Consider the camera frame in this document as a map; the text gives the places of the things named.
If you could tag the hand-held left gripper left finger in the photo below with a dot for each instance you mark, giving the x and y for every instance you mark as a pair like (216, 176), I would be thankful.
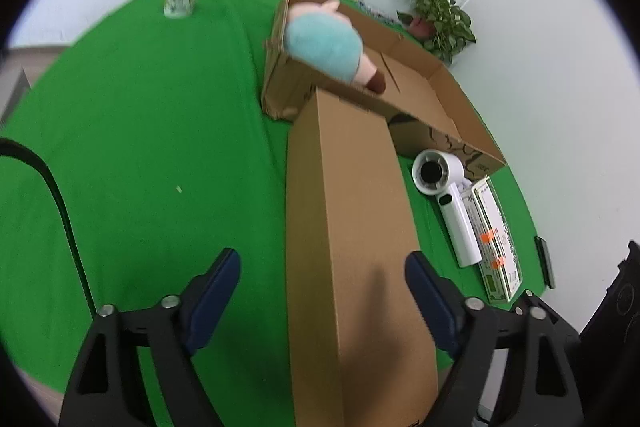
(216, 299)

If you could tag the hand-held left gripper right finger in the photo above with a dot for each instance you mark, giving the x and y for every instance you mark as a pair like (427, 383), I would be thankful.
(429, 304)

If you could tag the white and green medicine box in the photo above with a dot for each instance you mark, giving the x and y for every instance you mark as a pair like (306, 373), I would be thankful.
(496, 247)

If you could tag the long cardboard box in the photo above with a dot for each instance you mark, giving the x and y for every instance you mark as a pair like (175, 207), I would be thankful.
(350, 232)

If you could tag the black flat device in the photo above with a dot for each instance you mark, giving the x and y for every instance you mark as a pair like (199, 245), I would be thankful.
(544, 262)

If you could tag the green tablecloth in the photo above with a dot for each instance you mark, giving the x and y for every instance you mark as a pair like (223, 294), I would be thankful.
(150, 132)

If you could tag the pink and teal plush pig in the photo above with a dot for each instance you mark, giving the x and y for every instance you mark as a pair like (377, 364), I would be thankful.
(325, 42)

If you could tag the small potted plant red pot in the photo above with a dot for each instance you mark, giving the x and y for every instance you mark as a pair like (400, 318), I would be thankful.
(440, 17)

